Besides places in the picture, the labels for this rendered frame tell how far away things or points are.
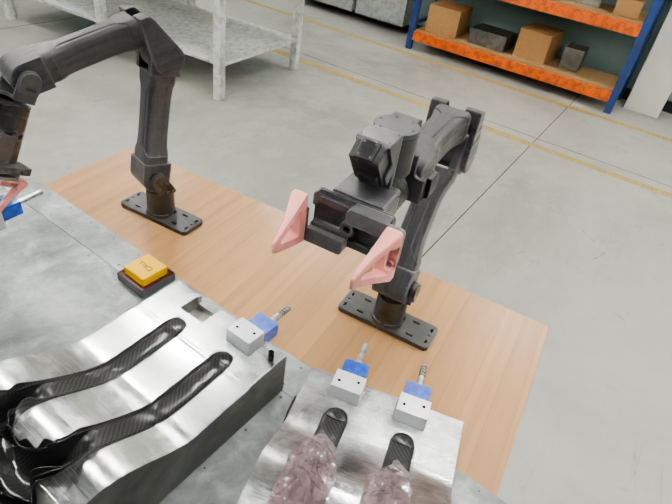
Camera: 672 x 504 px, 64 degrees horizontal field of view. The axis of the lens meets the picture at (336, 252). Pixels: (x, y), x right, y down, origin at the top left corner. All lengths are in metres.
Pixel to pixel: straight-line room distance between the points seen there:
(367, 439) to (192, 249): 0.61
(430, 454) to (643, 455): 1.50
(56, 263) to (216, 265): 0.32
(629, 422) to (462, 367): 1.36
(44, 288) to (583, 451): 1.77
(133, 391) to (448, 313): 0.65
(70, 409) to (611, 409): 1.97
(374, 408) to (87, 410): 0.42
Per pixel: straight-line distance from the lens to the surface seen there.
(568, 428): 2.21
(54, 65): 1.09
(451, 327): 1.14
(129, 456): 0.76
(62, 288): 1.17
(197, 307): 1.00
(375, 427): 0.87
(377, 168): 0.59
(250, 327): 0.89
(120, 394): 0.86
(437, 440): 0.88
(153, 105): 1.19
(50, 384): 0.85
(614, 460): 2.21
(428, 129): 0.84
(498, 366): 1.11
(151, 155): 1.23
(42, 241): 1.31
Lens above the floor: 1.56
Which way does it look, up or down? 37 degrees down
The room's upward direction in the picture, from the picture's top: 10 degrees clockwise
